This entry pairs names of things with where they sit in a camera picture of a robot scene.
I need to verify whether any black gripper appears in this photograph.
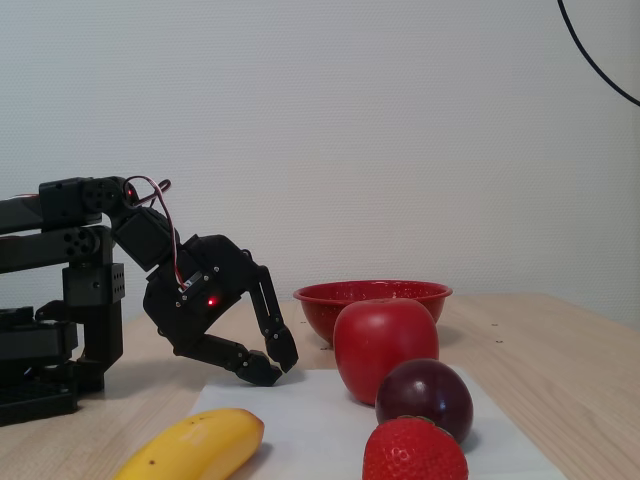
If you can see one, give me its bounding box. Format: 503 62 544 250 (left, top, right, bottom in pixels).
142 233 300 388

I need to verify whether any yellow toy banana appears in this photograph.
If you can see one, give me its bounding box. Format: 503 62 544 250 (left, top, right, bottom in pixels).
112 407 265 480

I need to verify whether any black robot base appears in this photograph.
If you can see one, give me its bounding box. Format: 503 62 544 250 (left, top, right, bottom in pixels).
0 301 107 428

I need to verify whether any red speckled bowl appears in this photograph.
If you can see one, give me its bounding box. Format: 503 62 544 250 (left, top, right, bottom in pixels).
292 279 454 347

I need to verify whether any white paper sheet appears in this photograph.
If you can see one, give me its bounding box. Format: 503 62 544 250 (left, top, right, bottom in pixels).
192 367 569 480

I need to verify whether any red toy apple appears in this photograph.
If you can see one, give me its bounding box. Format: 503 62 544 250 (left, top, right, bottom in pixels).
332 298 441 406

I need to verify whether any dark purple toy plum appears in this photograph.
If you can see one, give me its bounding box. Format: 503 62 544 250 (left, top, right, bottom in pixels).
374 357 474 445

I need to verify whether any red toy strawberry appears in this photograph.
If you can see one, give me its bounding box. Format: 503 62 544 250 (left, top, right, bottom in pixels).
362 414 470 480

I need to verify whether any red white servo wire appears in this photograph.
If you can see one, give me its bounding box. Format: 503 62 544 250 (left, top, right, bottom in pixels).
123 175 195 292

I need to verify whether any black hanging cable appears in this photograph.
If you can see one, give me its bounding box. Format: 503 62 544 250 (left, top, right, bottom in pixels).
556 0 640 108

